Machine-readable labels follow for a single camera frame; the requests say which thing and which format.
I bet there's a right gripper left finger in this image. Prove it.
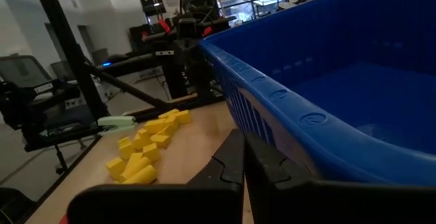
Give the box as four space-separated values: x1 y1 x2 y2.
66 128 246 224

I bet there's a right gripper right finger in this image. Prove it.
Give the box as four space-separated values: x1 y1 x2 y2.
245 133 436 224

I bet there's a yellow rectangular block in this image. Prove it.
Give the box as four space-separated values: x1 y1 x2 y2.
158 108 180 120
165 116 179 133
144 118 168 135
150 134 172 148
121 152 153 183
117 135 136 160

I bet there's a yellow cube block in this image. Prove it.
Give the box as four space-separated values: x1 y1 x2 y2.
174 110 191 125
142 143 161 162
106 157 127 180

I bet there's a blue plastic bin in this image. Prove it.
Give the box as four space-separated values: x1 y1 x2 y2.
198 0 436 187

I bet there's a mint green foam block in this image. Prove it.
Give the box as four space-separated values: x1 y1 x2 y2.
97 114 139 137

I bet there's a grey mesh office chair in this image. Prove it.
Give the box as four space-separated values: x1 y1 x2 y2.
0 54 54 89

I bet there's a white plastic container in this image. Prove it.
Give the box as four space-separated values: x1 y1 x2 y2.
159 0 182 14

